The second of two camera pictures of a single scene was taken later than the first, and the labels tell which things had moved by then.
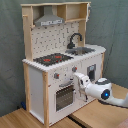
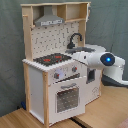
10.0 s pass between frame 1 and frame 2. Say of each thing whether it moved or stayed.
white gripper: moved
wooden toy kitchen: stayed
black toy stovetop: stayed
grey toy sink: stayed
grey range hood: stayed
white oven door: moved
